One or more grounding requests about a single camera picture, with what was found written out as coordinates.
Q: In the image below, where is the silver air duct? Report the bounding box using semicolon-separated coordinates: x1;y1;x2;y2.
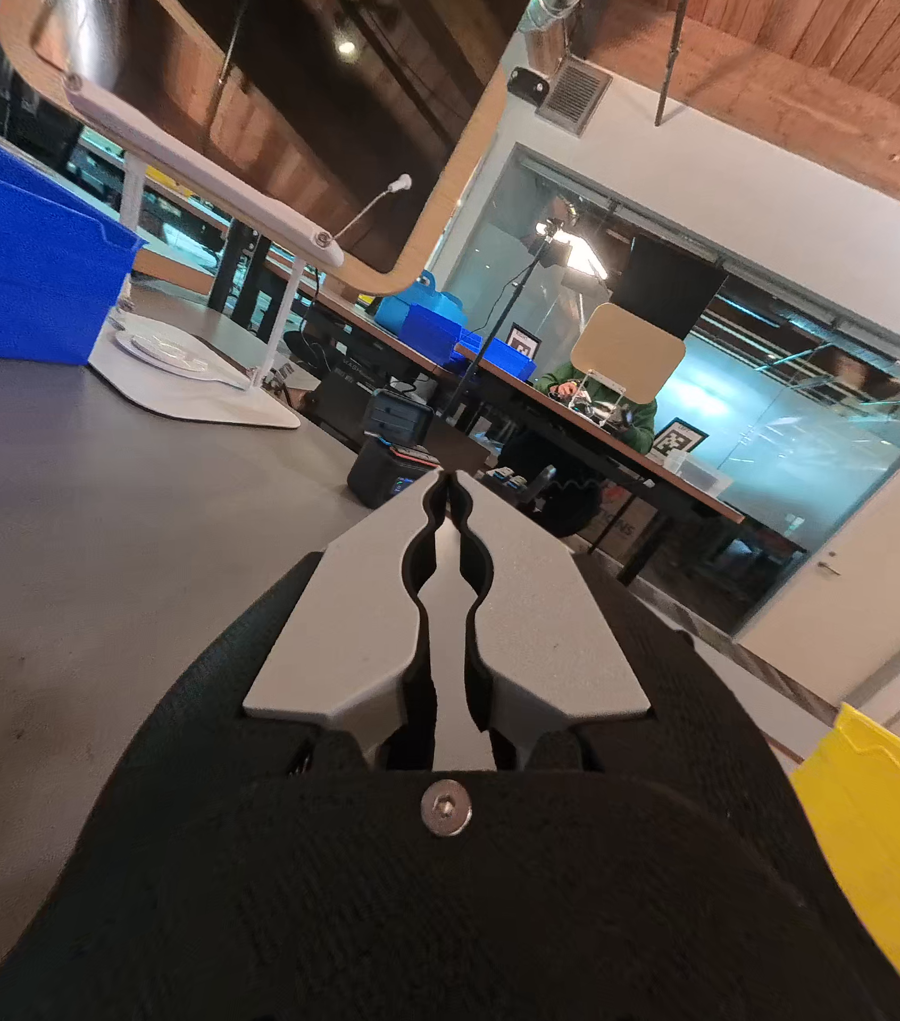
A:
518;0;584;34

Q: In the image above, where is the large blue bin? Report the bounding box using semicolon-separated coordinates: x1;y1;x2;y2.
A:
0;107;148;366

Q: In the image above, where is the small black battery charger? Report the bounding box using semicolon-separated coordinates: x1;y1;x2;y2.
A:
488;465;560;507

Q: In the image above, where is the clear plastic container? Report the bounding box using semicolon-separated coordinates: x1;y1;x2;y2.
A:
661;450;735;496

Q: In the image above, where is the wooden office table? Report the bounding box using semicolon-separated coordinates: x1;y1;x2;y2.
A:
266;255;461;386
454;343;748;588

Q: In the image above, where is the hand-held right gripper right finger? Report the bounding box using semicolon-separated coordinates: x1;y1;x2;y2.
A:
450;469;652;771

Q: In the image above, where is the white mirror stand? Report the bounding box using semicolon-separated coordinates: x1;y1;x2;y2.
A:
63;76;347;432

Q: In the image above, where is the light blue toolbox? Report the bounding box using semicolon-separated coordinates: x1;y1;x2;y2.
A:
374;271;464;333

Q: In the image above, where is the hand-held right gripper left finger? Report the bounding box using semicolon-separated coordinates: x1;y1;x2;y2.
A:
243;469;451;773

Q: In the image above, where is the white door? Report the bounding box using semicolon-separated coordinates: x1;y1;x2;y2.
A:
737;415;900;713

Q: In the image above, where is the small blue bin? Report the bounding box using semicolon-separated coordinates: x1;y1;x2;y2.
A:
402;305;484;369
462;339;538;383

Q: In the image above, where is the yellow bin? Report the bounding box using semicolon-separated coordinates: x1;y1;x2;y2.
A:
789;702;900;1021

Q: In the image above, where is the wall air vent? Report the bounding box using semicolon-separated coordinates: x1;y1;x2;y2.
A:
536;56;614;137

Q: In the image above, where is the black light stand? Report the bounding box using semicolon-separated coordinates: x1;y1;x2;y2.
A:
440;215;611;421

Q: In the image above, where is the black charger case with display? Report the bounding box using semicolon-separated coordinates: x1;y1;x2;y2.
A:
348;388;443;509

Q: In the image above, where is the black wall screen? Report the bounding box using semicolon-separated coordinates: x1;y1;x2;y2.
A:
610;235;731;341

